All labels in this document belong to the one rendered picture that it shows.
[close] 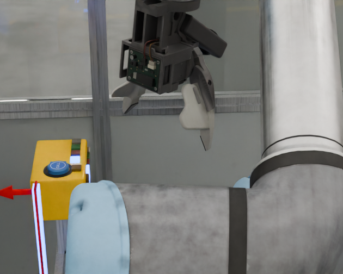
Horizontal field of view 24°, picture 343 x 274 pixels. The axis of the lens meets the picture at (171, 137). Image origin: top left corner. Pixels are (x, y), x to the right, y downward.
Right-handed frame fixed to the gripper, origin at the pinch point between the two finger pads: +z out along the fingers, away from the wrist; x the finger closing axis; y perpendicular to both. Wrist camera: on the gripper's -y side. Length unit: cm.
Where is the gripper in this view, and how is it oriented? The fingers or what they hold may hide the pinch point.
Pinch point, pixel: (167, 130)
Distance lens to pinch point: 110.4
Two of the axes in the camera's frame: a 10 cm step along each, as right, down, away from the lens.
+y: -6.3, 2.8, -7.2
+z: -1.0, 8.9, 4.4
